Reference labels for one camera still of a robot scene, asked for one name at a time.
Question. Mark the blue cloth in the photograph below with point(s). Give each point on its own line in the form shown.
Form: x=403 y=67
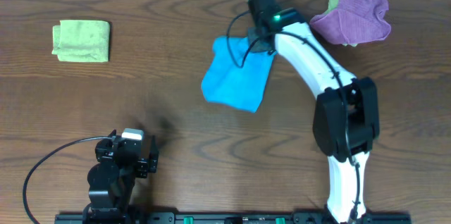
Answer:
x=233 y=80

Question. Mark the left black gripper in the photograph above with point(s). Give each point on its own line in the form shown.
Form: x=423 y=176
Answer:
x=141 y=166

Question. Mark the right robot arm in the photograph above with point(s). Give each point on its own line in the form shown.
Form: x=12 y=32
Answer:
x=346 y=111

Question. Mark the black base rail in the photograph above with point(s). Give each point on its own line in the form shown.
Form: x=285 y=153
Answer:
x=302 y=217

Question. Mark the crumpled green cloth under purple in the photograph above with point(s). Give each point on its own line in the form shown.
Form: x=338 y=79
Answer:
x=333 y=30

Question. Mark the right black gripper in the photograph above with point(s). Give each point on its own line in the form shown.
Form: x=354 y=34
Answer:
x=251 y=38

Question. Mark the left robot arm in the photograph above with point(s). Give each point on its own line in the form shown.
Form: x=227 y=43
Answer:
x=110 y=188

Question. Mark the folded green cloth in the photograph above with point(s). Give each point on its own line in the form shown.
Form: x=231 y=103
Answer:
x=81 y=41

